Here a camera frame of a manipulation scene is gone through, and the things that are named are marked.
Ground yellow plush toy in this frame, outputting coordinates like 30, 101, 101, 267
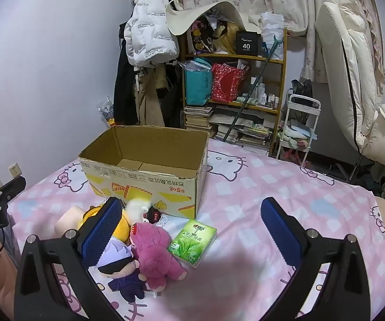
55, 202, 134, 244

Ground black coat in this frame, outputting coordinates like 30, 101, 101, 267
114, 30, 139, 126

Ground pink bear plush toy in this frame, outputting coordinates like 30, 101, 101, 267
130, 222, 188, 291

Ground white plush keychain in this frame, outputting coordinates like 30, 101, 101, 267
126, 199, 169, 230

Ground white plastic package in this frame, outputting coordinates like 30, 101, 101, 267
261, 12, 286, 57

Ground beige coat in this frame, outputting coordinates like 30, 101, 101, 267
134, 67, 166, 128

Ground black bag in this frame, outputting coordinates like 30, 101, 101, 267
291, 79, 313, 98

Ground stack of books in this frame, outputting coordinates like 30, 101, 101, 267
183, 106, 213, 131

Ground cream padded chair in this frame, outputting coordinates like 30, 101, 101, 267
314, 0, 385, 168

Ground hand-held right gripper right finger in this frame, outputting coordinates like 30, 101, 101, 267
256, 197, 371, 321

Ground white puffer jacket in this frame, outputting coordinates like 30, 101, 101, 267
124, 0, 180, 67

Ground white trolley cart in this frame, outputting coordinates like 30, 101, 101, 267
276, 94, 321, 168

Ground wooden shelf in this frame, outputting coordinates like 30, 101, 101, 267
179, 28, 288, 158

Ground green tissue pack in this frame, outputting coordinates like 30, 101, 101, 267
167, 219, 218, 269

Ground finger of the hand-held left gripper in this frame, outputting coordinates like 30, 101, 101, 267
0, 175, 27, 204

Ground beige sun hat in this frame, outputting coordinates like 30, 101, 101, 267
166, 0, 263, 36

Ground pile of books and papers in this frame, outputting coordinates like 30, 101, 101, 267
209, 105, 275, 151

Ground purple-haired plush doll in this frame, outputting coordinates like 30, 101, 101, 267
95, 237, 146, 303

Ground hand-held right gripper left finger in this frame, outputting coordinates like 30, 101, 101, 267
14, 197, 136, 321

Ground printed cardboard box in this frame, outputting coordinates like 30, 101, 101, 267
78, 125, 209, 219

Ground row of small bottles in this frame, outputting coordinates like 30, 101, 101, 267
251, 77, 280, 106

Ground red patterned bag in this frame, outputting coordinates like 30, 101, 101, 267
211, 63, 246, 104

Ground teal bag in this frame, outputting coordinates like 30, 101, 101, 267
184, 58, 213, 106

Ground green pole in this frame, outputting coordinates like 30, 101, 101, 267
223, 38, 281, 141

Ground black box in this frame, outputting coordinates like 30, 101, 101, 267
235, 31, 260, 56

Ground printed plastic bag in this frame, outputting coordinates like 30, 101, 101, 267
97, 97, 116, 128

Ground pink printed bedsheet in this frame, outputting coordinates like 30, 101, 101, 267
0, 137, 385, 321

